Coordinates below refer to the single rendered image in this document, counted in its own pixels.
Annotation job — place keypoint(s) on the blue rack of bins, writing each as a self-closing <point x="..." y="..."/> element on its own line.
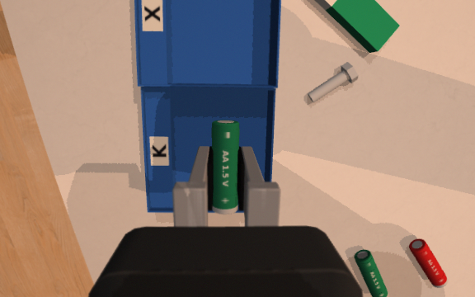
<point x="233" y="47"/>

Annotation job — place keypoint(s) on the green aa battery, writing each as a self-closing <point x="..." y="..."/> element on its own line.
<point x="225" y="145"/>
<point x="370" y="273"/>

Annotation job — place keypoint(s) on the green rectangular block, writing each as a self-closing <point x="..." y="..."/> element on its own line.
<point x="365" y="20"/>

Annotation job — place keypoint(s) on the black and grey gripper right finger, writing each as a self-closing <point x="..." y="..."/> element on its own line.
<point x="259" y="199"/>

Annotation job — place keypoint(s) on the red aa battery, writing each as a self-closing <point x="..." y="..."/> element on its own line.
<point x="428" y="263"/>

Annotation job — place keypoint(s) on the grey hex bolt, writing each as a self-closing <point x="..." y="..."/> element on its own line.
<point x="347" y="73"/>

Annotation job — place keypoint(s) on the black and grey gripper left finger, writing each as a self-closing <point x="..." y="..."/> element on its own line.
<point x="192" y="199"/>

